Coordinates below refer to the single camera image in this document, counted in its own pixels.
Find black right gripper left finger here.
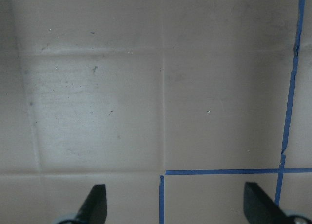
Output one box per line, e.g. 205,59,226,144
74,184,107,224

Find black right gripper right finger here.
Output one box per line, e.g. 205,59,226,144
243,182,312,224

